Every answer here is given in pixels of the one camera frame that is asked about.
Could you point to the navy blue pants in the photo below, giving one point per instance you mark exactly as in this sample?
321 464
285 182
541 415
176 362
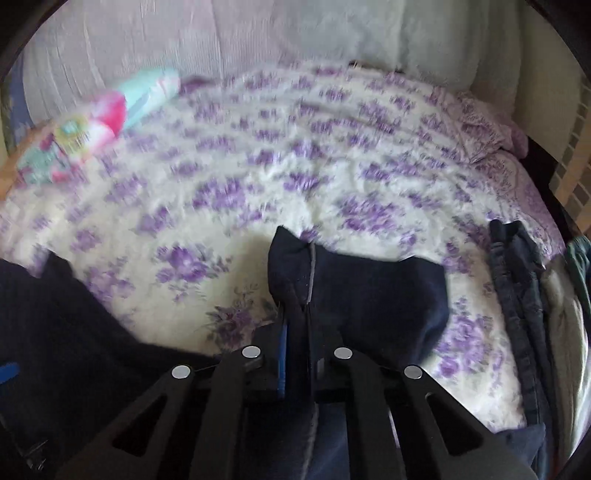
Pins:
92 402

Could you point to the purple floral bedspread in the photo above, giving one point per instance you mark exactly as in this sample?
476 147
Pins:
170 226

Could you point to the purple floral pillow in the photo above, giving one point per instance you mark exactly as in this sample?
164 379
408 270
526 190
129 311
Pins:
481 129

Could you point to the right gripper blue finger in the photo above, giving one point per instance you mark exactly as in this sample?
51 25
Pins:
282 361

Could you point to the blue finger of the left gripper seen afar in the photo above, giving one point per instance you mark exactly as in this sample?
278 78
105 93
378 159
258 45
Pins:
8 371

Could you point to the folded colourful floral quilt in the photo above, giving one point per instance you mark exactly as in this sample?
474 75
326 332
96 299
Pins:
63 145

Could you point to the checked beige curtain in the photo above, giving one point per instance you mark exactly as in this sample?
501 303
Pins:
571 182

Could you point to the folded dark jeans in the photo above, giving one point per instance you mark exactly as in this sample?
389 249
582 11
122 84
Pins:
516 269

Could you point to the white lace covered bedding pile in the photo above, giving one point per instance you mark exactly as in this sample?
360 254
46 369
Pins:
88 45

